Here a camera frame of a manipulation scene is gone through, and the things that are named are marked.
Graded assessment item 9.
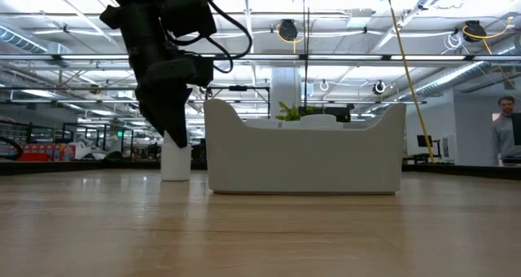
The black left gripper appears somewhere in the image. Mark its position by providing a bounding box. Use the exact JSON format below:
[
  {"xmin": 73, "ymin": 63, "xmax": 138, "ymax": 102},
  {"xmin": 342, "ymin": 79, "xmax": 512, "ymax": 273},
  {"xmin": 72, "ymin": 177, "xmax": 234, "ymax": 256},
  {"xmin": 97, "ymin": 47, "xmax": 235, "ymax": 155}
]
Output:
[{"xmin": 134, "ymin": 51, "xmax": 216, "ymax": 149}]

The white pill bottle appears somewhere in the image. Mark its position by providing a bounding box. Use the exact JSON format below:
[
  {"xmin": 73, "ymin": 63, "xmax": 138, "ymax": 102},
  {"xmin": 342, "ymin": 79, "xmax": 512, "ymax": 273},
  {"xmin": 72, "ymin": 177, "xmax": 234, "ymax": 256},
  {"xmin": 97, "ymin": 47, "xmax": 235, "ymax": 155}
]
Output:
[{"xmin": 160, "ymin": 130, "xmax": 192, "ymax": 182}]

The pale grey plastic basket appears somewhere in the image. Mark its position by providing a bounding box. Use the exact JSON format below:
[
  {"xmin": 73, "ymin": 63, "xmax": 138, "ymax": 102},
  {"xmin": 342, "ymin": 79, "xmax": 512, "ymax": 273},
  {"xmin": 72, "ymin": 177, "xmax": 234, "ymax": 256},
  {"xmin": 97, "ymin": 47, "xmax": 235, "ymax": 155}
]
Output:
[{"xmin": 203, "ymin": 98, "xmax": 407, "ymax": 196}]

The small green potted plant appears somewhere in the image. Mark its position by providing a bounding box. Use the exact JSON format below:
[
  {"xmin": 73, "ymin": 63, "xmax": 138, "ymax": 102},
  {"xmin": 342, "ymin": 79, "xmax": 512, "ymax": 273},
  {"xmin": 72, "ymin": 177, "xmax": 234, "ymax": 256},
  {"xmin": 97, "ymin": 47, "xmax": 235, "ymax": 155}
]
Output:
[{"xmin": 275, "ymin": 100, "xmax": 326, "ymax": 122}]

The row of red boxes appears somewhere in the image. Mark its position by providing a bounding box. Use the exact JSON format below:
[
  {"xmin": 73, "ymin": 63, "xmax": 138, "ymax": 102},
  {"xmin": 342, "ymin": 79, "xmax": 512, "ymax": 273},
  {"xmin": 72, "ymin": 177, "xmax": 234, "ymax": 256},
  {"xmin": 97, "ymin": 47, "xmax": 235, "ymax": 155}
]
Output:
[{"xmin": 15, "ymin": 143, "xmax": 77, "ymax": 162}]

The black monitor on stand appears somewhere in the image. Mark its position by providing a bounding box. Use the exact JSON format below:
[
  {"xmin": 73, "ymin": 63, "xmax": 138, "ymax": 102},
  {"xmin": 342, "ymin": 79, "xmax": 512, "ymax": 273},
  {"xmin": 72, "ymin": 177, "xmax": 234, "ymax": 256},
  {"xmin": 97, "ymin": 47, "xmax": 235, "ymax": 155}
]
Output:
[{"xmin": 415, "ymin": 134, "xmax": 443, "ymax": 165}]

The person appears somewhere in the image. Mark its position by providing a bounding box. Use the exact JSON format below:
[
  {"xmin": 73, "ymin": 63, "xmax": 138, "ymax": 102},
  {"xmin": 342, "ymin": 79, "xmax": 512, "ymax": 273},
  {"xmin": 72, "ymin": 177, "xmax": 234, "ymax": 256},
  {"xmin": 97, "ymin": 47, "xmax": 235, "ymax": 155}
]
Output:
[{"xmin": 490, "ymin": 95, "xmax": 521, "ymax": 167}]

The black computer monitor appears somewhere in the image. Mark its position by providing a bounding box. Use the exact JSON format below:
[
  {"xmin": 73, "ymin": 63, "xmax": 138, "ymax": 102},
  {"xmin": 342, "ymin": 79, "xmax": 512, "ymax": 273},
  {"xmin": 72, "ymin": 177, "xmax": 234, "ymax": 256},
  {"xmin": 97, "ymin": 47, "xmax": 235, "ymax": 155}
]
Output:
[{"xmin": 510, "ymin": 112, "xmax": 521, "ymax": 147}]

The black aluminium table frame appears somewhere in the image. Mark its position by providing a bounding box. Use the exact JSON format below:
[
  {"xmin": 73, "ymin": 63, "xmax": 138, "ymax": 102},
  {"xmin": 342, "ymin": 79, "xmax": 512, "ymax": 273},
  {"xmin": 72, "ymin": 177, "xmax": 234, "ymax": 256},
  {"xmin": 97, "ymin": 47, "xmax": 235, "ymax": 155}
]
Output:
[{"xmin": 0, "ymin": 159, "xmax": 521, "ymax": 181}]

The black ceiling cable reel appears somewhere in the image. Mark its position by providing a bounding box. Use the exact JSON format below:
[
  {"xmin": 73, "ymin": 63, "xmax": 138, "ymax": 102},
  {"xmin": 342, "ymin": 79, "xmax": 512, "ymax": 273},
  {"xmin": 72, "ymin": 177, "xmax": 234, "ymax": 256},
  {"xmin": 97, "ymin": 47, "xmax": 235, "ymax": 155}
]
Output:
[
  {"xmin": 462, "ymin": 20, "xmax": 485, "ymax": 44},
  {"xmin": 278, "ymin": 19, "xmax": 300, "ymax": 42}
]

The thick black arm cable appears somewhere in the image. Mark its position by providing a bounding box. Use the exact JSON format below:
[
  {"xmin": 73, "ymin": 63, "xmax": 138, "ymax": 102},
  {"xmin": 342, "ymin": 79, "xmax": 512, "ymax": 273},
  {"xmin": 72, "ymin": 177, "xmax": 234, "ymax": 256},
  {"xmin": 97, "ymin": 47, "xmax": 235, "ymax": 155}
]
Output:
[{"xmin": 0, "ymin": 134, "xmax": 24, "ymax": 161}]

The yellow cable with black end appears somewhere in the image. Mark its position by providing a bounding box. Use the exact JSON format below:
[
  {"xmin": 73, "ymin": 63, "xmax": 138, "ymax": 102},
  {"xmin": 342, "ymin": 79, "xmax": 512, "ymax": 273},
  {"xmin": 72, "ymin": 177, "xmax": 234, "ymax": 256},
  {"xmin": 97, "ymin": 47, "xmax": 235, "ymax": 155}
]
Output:
[{"xmin": 384, "ymin": 0, "xmax": 436, "ymax": 164}]

